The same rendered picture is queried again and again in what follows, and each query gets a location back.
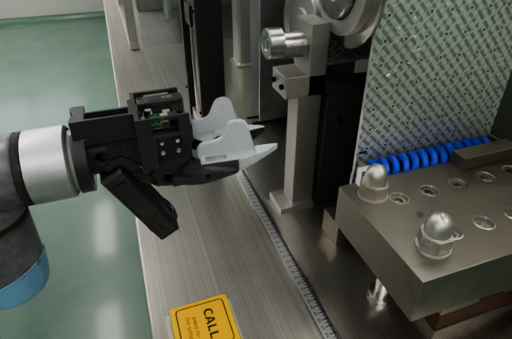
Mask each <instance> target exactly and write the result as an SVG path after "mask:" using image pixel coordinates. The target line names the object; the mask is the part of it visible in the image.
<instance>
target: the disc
mask: <svg viewBox="0 0 512 339"><path fill-rule="evenodd" d="M385 5H386V0H373V6H372V9H371V12H370V15H369V17H368V18H367V20H366V23H365V24H364V25H363V27H362V28H361V29H360V30H359V31H357V32H356V33H355V34H351V35H346V36H338V35H336V34H333V33H332V32H331V31H330V35H331V36H332V37H333V39H334V40H335V41H336V42H337V43H338V44H339V45H341V46H342V47H345V48H348V49H353V48H357V47H359V46H362V45H364V44H365V43H366V42H367V41H368V40H369V39H370V38H371V36H372V35H373V34H374V32H375V31H376V28H377V27H378V25H379V22H380V20H381V18H382V14H383V12H384V8H385Z"/></svg>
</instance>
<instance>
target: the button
mask: <svg viewBox="0 0 512 339"><path fill-rule="evenodd" d="M169 313H170V318H171V325H172V329H173V334H174V339H241V337H240V334H239V332H238V328H237V325H236V323H235V319H234V317H233V314H232V310H231V308H230V305H229V302H228V299H227V297H226V295H225V294H222V295H219V296H214V297H212V298H208V299H204V300H201V301H198V302H193V303H191V304H187V305H183V306H180V307H177V308H174V309H171V310H170V312H169Z"/></svg>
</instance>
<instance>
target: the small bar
mask: <svg viewBox="0 0 512 339"><path fill-rule="evenodd" d="M509 158H512V142H511V141H509V140H508V139H501V140H497V141H493V142H487V143H483V144H479V145H476V146H470V147H465V148H462V149H455V150H453V151H452V154H451V157H450V162H452V163H453V164H454V165H455V166H457V167H458V168H460V169H461V170H464V169H468V168H474V167H477V166H480V165H486V164H490V163H493V162H499V161H503V160H506V159H509Z"/></svg>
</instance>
